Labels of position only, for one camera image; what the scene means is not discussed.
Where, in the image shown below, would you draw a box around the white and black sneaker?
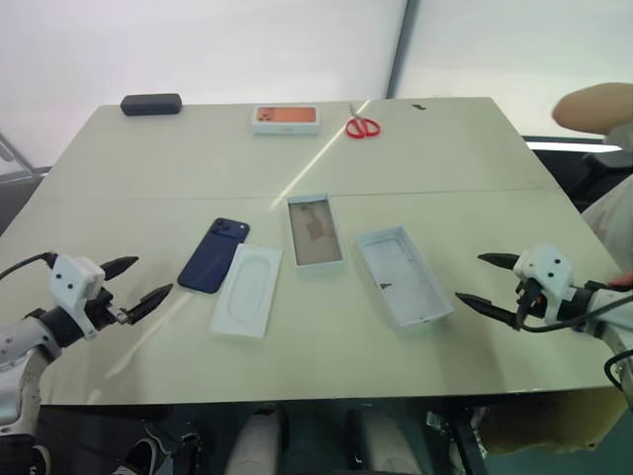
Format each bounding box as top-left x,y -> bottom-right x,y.
112,423 -> 175,475

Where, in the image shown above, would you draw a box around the white phone box lid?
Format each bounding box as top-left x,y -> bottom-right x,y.
355,225 -> 455,332

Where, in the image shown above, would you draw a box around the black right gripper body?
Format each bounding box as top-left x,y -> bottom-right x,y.
513,278 -> 546,331

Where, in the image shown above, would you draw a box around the white moulded tray insert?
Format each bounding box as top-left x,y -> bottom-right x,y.
209,241 -> 285,341

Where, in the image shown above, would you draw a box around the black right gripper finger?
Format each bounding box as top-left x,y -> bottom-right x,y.
454,291 -> 520,329
477,252 -> 520,273

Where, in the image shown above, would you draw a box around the black desk with white edge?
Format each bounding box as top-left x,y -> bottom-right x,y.
522,134 -> 633,215

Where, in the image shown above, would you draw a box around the white box with orange phone print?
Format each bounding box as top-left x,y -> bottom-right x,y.
251,104 -> 321,138

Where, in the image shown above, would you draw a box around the dark metal pole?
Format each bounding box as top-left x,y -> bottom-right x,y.
383,0 -> 422,99

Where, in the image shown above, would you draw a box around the dark blue smartphone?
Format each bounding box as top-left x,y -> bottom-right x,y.
176,216 -> 251,297

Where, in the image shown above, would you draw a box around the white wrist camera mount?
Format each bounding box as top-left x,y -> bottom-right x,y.
48,253 -> 106,340
511,241 -> 578,324

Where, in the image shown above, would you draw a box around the black oblong case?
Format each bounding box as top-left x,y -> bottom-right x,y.
120,92 -> 184,118

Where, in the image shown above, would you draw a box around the person's white shirt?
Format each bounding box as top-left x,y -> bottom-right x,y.
582,172 -> 633,266

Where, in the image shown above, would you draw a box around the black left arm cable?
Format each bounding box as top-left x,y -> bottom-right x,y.
0,251 -> 60,281

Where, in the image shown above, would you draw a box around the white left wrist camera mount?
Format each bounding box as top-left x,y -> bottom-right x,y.
48,253 -> 106,340

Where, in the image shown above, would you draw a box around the person's tan trousers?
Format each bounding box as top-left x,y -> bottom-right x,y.
480,385 -> 630,457

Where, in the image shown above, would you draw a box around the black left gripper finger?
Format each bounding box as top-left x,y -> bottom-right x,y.
97,255 -> 140,284
127,282 -> 175,327

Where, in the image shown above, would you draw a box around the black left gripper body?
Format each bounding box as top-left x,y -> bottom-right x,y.
86,288 -> 133,333

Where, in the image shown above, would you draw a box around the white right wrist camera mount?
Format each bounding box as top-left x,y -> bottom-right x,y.
511,241 -> 578,324

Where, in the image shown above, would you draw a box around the red handled scissors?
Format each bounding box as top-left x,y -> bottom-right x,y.
344,100 -> 383,141

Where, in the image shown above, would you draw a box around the grey metal frame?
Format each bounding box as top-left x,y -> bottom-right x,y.
0,129 -> 51,200

